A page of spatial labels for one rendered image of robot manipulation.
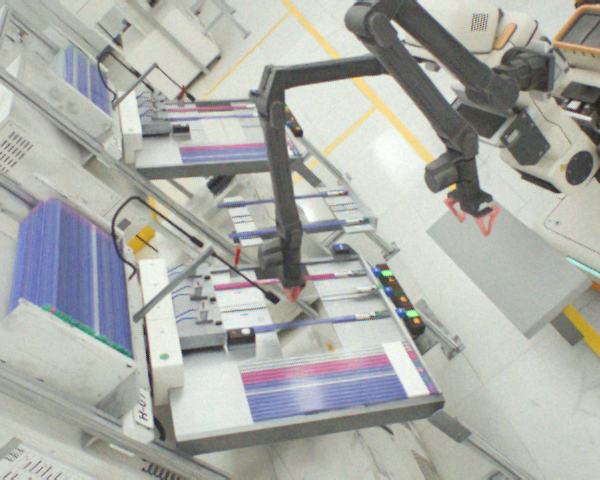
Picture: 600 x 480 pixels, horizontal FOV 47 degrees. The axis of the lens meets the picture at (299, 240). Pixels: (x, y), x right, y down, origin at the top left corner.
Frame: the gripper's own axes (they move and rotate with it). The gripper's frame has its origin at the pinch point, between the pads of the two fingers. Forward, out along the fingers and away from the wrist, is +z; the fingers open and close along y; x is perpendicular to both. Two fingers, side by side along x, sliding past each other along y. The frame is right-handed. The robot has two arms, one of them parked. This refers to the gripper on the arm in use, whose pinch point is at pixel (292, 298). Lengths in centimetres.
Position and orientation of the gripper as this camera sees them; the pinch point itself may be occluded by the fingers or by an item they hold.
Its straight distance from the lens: 214.9
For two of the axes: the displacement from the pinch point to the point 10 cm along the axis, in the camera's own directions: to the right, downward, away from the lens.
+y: 2.7, 5.1, -8.2
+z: 0.2, 8.5, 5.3
